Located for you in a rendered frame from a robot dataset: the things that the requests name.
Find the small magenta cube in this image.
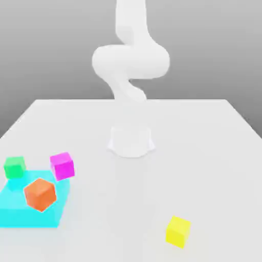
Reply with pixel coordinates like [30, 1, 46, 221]
[49, 151, 76, 182]

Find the small yellow cube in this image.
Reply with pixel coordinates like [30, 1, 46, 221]
[165, 215, 192, 250]

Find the small orange cube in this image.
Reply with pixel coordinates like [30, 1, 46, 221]
[24, 177, 57, 213]

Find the small green cube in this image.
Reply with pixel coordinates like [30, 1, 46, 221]
[3, 156, 27, 180]

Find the large cyan box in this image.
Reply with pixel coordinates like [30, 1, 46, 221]
[0, 169, 71, 229]

